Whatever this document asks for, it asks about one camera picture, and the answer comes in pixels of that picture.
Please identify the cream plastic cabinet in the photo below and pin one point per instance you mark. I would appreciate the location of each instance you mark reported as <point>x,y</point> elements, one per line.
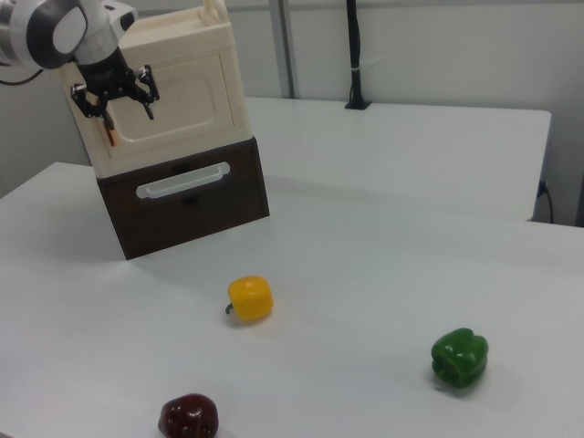
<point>201,41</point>

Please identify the orange door latch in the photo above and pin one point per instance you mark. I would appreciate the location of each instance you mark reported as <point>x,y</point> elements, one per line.
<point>112,137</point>

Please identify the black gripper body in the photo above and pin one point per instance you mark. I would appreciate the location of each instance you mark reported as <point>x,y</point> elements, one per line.
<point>107,75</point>

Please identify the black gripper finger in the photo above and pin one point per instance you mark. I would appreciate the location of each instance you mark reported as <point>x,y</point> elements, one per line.
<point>148,93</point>
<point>93,107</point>

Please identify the green bell pepper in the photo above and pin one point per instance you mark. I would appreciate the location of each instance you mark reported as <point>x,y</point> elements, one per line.
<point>461,358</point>

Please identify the dark brown drawer base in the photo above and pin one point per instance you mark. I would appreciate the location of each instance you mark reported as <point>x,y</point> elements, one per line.
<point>191,223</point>

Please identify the yellow bell pepper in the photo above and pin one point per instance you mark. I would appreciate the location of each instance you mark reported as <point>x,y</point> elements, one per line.
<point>251,299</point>

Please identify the cream cabinet door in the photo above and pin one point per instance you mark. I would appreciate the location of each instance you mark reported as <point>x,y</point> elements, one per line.
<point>182,105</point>

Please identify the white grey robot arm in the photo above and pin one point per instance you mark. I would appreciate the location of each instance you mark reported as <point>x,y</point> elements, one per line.
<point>41,36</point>

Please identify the black clamp pole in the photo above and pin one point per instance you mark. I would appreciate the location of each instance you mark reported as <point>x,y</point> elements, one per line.
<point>355,45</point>

